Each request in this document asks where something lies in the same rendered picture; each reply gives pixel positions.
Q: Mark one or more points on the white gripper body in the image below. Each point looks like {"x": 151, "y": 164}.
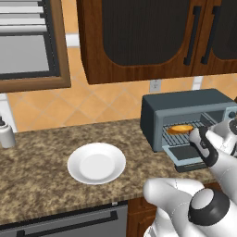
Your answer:
{"x": 222, "y": 126}

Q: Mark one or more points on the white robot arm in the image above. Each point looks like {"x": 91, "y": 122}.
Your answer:
{"x": 172, "y": 197}

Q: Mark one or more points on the toaster oven timer knob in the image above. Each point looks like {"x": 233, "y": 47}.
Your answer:
{"x": 232, "y": 114}

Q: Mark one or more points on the golden baguette bread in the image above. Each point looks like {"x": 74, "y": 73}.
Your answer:
{"x": 179, "y": 129}

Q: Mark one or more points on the grey-blue toaster oven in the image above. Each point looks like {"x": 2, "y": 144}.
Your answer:
{"x": 185, "y": 103}

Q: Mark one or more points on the toaster oven door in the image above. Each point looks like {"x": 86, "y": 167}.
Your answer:
{"x": 182, "y": 152}

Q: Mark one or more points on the narrow dark wooden cupboard door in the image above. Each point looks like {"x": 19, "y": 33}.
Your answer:
{"x": 227, "y": 31}

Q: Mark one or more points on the wide dark wooden cupboard door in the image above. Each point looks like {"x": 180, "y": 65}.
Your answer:
{"x": 139, "y": 31}

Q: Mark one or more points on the white round plate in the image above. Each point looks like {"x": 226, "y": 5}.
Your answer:
{"x": 96, "y": 163}

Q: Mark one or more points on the wooden framed window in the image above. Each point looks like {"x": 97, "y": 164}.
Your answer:
{"x": 60, "y": 46}

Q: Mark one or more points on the grey dishwasher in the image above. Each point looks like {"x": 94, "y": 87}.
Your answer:
{"x": 61, "y": 225}

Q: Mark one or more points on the white window blinds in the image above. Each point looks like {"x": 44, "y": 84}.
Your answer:
{"x": 21, "y": 18}

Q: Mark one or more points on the white wall plate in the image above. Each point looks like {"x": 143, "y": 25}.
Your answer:
{"x": 197, "y": 83}

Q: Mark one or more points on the grey wall outlet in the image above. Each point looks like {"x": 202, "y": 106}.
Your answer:
{"x": 155, "y": 86}

